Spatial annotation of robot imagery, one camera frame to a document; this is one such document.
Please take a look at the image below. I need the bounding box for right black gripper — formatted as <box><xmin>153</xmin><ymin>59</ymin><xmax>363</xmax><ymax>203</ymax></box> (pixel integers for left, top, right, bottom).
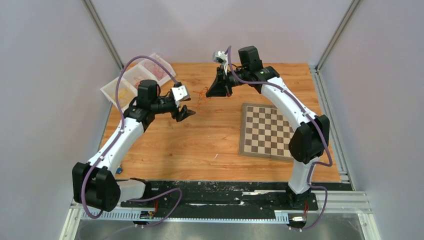
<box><xmin>206</xmin><ymin>64</ymin><xmax>250</xmax><ymax>98</ymax></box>

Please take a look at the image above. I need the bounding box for orange cable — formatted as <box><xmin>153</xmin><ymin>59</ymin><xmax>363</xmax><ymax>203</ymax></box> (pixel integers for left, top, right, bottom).
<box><xmin>132</xmin><ymin>76</ymin><xmax>148</xmax><ymax>90</ymax></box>
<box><xmin>192</xmin><ymin>86</ymin><xmax>211</xmax><ymax>112</ymax></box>

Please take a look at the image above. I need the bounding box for purple thin cable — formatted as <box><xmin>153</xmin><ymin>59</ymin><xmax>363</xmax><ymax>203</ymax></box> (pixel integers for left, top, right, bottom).
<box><xmin>147</xmin><ymin>54</ymin><xmax>171</xmax><ymax>80</ymax></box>

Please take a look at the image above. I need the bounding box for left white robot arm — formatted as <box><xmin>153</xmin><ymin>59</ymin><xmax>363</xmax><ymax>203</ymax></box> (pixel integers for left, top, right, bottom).
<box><xmin>72</xmin><ymin>79</ymin><xmax>195</xmax><ymax>219</ymax></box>

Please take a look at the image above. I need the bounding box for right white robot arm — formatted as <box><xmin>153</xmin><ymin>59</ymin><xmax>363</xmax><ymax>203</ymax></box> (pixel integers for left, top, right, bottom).
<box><xmin>206</xmin><ymin>45</ymin><xmax>333</xmax><ymax>209</ymax></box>

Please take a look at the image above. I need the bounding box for white three-compartment tray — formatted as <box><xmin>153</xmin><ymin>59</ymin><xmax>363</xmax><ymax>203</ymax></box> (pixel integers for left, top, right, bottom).
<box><xmin>118</xmin><ymin>53</ymin><xmax>177</xmax><ymax>111</ymax></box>

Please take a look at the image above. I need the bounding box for wooden chessboard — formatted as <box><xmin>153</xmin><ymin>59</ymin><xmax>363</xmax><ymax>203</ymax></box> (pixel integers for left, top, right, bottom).
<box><xmin>239</xmin><ymin>103</ymin><xmax>294</xmax><ymax>162</ymax></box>

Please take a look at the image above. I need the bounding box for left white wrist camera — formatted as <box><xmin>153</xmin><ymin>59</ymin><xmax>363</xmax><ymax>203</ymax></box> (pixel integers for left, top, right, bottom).
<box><xmin>171</xmin><ymin>85</ymin><xmax>191</xmax><ymax>103</ymax></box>

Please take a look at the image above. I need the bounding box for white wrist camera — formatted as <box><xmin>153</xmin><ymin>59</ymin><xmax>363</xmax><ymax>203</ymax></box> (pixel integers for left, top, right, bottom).
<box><xmin>171</xmin><ymin>85</ymin><xmax>191</xmax><ymax>103</ymax></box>
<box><xmin>212</xmin><ymin>50</ymin><xmax>229</xmax><ymax>77</ymax></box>

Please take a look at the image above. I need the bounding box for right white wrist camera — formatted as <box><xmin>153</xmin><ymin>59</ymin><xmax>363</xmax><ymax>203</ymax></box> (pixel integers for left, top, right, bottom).
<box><xmin>212</xmin><ymin>50</ymin><xmax>229</xmax><ymax>77</ymax></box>

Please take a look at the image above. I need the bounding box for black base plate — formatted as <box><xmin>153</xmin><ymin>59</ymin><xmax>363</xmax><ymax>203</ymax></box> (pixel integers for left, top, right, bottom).
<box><xmin>115</xmin><ymin>179</ymin><xmax>354</xmax><ymax>220</ymax></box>

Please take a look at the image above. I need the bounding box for aluminium frame rail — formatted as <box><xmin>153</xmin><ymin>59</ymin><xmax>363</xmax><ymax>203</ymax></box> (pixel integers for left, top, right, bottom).
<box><xmin>67</xmin><ymin>187</ymin><xmax>374</xmax><ymax>223</ymax></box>

